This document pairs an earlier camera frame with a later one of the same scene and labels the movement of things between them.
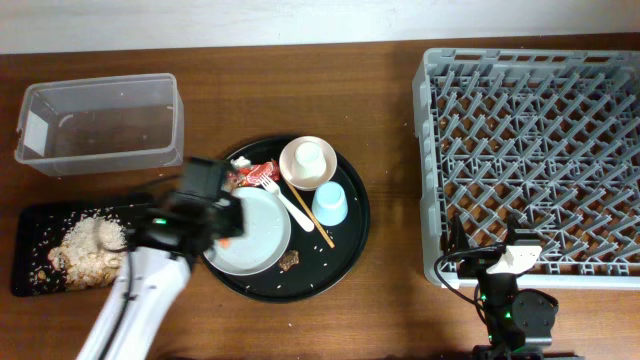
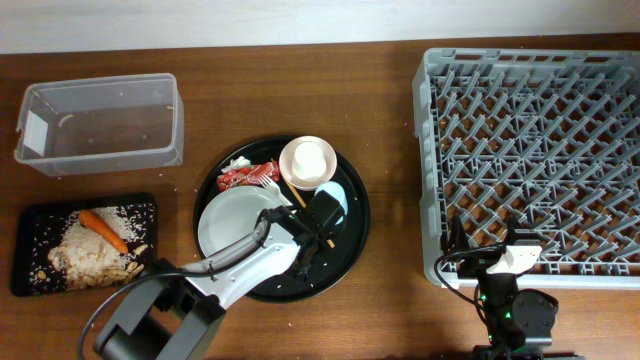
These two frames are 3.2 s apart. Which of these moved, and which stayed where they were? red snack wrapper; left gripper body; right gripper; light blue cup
Moved: left gripper body
Stayed: light blue cup; right gripper; red snack wrapper
